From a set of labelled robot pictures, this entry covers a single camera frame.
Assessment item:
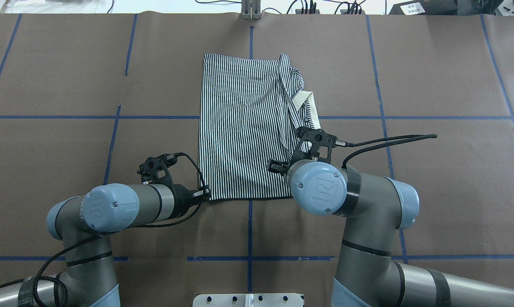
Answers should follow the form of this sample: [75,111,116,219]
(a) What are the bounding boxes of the black power strip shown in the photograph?
[290,5,366,15]

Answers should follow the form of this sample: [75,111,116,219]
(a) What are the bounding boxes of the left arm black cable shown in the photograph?
[0,152,211,307]

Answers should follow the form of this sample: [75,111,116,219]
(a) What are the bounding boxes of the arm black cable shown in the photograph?
[336,134,438,169]
[0,152,211,307]

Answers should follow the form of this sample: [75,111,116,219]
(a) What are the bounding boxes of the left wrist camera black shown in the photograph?
[136,154,177,187]

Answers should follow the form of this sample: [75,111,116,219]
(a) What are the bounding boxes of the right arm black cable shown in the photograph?
[336,134,438,169]

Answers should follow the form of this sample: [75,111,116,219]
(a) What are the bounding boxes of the blue white striped polo shirt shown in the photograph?
[199,54,320,201]

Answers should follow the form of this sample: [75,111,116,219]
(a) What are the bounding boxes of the aluminium frame post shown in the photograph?
[240,0,262,20]

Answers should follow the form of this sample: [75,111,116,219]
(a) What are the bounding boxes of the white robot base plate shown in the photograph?
[192,293,305,307]

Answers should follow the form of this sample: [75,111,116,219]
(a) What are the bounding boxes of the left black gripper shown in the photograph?
[172,184,211,219]

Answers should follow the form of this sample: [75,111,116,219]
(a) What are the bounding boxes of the black box with label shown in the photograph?
[387,0,458,16]

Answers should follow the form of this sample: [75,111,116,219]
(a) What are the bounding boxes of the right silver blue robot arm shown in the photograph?
[268,159,514,307]

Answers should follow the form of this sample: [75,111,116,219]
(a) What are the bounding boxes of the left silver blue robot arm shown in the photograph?
[0,183,211,307]

